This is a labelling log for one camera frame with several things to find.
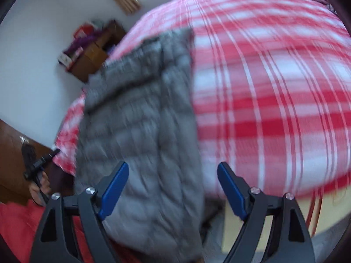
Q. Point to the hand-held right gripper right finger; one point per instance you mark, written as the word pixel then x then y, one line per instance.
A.
pixel 231 190

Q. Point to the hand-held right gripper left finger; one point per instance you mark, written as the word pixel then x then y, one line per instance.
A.
pixel 113 191

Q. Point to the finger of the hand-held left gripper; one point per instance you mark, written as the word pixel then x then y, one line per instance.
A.
pixel 41 163

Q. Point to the grey puffer jacket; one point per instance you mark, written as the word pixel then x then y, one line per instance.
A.
pixel 142 131

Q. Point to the person's left hand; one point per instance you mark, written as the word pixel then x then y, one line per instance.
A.
pixel 39 193

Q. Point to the red garment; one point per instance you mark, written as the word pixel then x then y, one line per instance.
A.
pixel 19 224

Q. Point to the red plaid bed sheet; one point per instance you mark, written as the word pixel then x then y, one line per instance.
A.
pixel 260 87

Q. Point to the white box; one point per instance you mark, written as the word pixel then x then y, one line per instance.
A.
pixel 67 59

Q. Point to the brown wooden desk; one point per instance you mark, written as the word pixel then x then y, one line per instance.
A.
pixel 87 65

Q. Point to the purple cloth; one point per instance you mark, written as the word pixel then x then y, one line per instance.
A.
pixel 82 42

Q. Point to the red box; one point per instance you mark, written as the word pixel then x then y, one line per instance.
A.
pixel 82 32

